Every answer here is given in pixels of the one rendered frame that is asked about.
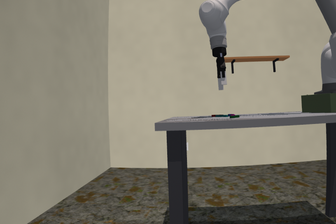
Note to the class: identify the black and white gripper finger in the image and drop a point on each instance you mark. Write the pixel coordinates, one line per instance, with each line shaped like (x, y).
(222, 69)
(221, 87)

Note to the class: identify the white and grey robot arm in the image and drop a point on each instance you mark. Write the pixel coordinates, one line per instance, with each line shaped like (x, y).
(214, 12)

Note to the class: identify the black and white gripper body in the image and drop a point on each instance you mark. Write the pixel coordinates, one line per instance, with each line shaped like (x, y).
(217, 50)

